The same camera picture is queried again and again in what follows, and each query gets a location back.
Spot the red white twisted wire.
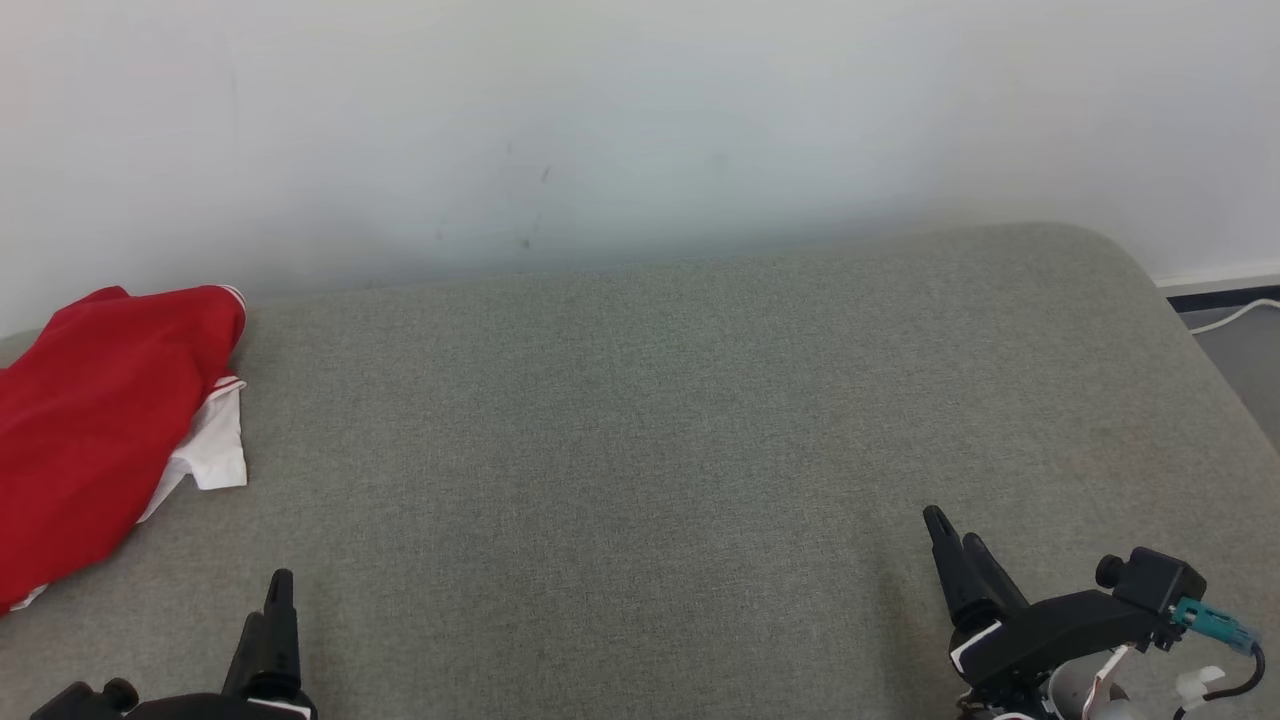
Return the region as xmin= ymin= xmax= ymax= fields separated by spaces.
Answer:
xmin=1085 ymin=645 xmax=1133 ymax=713

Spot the white floor cable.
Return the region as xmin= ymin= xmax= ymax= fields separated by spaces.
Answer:
xmin=1188 ymin=298 xmax=1280 ymax=336

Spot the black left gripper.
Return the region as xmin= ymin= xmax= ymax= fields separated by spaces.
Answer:
xmin=130 ymin=570 xmax=319 ymax=720

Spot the white wall baseboard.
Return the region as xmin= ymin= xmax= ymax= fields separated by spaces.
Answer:
xmin=1153 ymin=264 xmax=1280 ymax=312

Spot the red Bulls 23 jersey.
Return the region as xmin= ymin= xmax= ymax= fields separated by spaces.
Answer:
xmin=0 ymin=285 xmax=248 ymax=613

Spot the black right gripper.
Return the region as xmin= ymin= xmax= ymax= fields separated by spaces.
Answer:
xmin=922 ymin=505 xmax=1171 ymax=701

